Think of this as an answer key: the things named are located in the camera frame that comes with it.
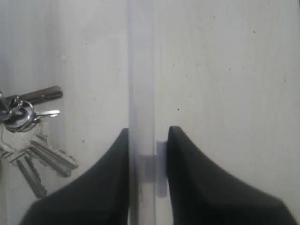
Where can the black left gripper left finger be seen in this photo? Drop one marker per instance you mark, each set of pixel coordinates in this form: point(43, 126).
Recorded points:
point(98, 197)

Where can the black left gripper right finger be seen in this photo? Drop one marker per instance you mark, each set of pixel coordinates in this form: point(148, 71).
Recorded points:
point(203, 193)

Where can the key bunch with blue fob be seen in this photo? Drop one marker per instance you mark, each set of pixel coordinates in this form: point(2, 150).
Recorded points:
point(22, 138)

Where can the wide clear drawer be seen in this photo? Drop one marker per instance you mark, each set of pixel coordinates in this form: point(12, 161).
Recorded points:
point(100, 52)

